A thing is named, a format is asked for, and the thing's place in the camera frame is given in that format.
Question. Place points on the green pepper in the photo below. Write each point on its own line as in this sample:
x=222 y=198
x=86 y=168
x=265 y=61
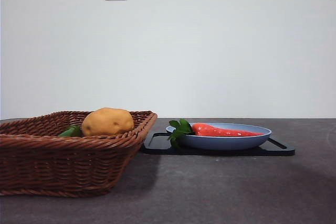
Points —
x=70 y=131

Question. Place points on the orange carrot with green leaves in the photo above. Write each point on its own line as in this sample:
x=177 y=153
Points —
x=223 y=130

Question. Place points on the yellow-brown potato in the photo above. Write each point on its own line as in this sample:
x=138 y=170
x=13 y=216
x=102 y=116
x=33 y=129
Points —
x=107 y=121

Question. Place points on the brown wicker basket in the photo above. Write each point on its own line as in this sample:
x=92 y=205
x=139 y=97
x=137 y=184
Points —
x=65 y=161

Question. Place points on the blue round plate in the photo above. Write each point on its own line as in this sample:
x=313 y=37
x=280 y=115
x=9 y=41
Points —
x=223 y=143

